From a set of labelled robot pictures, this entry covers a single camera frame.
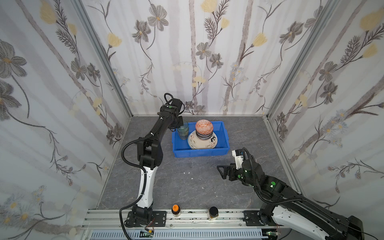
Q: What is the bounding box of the green glass cup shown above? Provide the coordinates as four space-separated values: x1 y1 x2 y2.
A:
177 121 189 140

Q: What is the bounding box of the orange patterned bowl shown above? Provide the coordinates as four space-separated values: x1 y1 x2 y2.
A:
195 120 214 136

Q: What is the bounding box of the cream floral plate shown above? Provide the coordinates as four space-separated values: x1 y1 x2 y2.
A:
188 131 218 150

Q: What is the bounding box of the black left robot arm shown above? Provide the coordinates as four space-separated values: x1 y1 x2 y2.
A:
119 93 185 240

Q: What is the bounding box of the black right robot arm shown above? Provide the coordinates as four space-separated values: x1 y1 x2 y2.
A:
217 159 365 240

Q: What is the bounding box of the blue plastic bin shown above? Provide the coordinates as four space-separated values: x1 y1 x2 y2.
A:
172 121 230 158

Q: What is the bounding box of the black lid jar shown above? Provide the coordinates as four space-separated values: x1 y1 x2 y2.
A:
208 207 219 221

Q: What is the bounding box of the orange lid jar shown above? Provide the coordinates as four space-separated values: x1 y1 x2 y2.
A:
171 204 181 217

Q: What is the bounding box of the aluminium rail frame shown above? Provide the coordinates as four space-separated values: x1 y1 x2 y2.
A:
80 208 301 240

